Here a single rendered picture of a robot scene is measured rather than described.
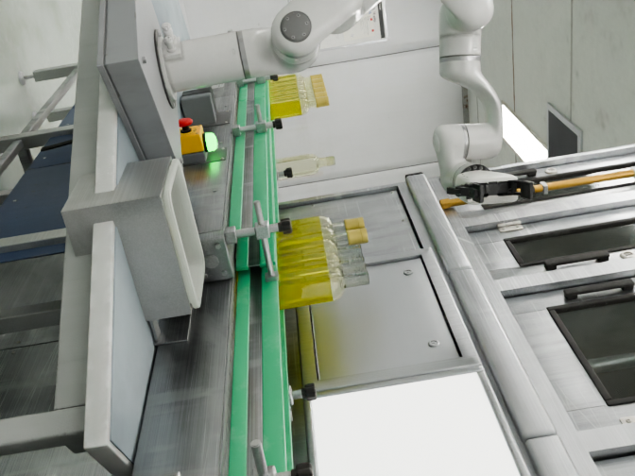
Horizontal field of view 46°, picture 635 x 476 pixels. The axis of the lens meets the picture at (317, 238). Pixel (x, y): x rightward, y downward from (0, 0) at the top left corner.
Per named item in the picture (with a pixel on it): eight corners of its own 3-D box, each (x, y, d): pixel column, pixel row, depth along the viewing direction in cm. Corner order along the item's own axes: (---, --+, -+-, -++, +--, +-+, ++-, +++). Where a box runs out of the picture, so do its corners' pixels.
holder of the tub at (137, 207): (153, 348, 129) (198, 340, 129) (110, 203, 116) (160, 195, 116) (164, 295, 144) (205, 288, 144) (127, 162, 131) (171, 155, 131)
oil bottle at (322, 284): (241, 317, 149) (348, 299, 149) (235, 294, 147) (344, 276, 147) (242, 302, 154) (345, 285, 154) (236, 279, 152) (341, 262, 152)
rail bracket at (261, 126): (231, 139, 194) (283, 130, 194) (226, 111, 191) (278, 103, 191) (232, 133, 198) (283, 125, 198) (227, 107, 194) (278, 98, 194)
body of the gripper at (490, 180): (498, 199, 152) (521, 207, 141) (449, 202, 151) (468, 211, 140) (498, 161, 151) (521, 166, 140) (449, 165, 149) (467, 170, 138)
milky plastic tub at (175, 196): (148, 322, 126) (199, 314, 126) (111, 202, 116) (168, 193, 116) (161, 271, 141) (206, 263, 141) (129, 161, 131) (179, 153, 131)
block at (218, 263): (198, 286, 145) (234, 280, 145) (187, 243, 141) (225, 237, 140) (199, 277, 148) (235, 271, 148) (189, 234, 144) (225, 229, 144)
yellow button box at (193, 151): (175, 166, 177) (206, 161, 177) (167, 137, 174) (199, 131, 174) (178, 156, 183) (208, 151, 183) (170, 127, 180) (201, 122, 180)
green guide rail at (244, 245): (236, 272, 149) (276, 265, 149) (235, 267, 149) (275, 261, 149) (247, 57, 305) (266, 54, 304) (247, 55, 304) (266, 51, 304)
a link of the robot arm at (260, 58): (248, 85, 156) (323, 71, 156) (242, 69, 142) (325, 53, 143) (238, 40, 156) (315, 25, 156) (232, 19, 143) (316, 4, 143)
